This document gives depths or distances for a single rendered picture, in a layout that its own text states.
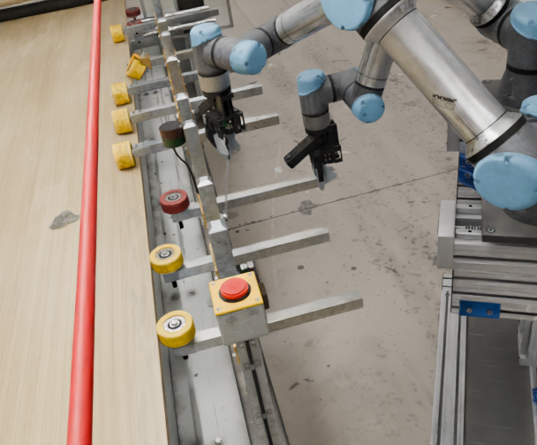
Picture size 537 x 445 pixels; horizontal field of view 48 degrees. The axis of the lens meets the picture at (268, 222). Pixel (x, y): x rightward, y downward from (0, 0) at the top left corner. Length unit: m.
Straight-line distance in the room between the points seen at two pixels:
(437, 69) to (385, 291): 1.65
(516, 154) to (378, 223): 1.96
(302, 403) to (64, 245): 1.06
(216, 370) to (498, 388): 0.91
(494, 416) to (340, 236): 1.27
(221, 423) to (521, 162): 0.88
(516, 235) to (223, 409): 0.77
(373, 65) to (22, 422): 1.07
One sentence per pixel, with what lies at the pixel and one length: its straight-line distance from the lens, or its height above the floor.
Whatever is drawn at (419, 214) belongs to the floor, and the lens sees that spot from 3.03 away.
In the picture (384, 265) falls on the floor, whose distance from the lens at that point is 2.73.
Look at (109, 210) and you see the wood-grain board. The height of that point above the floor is 0.90.
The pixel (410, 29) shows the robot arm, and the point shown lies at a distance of 1.09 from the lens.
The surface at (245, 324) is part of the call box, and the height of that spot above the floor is 1.19.
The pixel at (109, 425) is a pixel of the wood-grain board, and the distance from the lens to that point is 1.19.
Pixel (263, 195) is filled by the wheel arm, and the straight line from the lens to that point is 1.73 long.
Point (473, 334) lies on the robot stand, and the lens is 2.18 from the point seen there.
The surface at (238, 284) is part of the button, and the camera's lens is 0.86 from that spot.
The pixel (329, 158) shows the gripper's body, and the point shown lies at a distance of 1.71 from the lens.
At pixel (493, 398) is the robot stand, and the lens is 2.01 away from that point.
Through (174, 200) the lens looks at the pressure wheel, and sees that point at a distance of 1.69.
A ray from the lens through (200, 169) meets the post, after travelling 1.60.
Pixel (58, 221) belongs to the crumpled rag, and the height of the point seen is 0.91.
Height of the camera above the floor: 1.80
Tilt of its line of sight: 36 degrees down
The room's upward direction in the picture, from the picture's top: 10 degrees counter-clockwise
